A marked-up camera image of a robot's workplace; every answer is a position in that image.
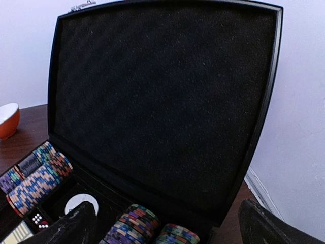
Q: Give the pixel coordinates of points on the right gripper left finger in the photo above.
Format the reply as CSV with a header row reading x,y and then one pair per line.
x,y
78,226

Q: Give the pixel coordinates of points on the boxed card deck in case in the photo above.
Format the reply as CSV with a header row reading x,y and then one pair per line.
x,y
19,234

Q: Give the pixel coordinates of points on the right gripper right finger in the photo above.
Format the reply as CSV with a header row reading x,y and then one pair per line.
x,y
258,225

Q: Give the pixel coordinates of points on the poker chip row two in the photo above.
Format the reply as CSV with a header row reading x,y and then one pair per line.
x,y
174,234

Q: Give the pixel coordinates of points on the orange white bowl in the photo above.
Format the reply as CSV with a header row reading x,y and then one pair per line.
x,y
10,117

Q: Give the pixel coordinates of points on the poker chip row four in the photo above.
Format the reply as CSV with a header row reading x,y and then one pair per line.
x,y
19,172

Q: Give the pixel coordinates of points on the black poker chip case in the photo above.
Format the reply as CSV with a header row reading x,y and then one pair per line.
x,y
159,103

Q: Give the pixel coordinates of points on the black red dice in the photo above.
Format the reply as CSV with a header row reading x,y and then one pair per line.
x,y
39,220

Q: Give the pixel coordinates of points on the white round button in case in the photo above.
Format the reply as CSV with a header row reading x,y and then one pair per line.
x,y
78,199

